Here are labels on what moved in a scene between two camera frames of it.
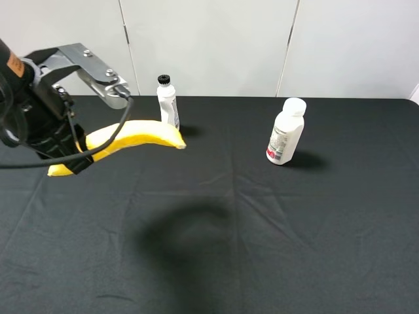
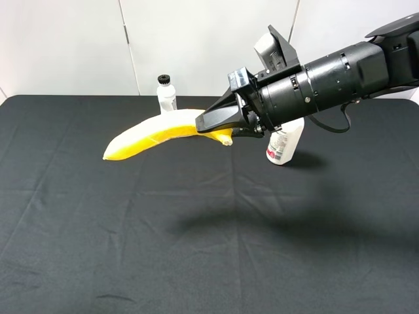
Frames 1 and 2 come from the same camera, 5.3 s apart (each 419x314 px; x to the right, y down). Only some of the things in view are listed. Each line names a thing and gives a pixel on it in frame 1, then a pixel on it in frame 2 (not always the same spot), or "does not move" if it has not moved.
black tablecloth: (215, 228) does not move
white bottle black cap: (168, 101) does not move
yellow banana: (128, 133) -> (158, 129)
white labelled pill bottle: (288, 127) does not move
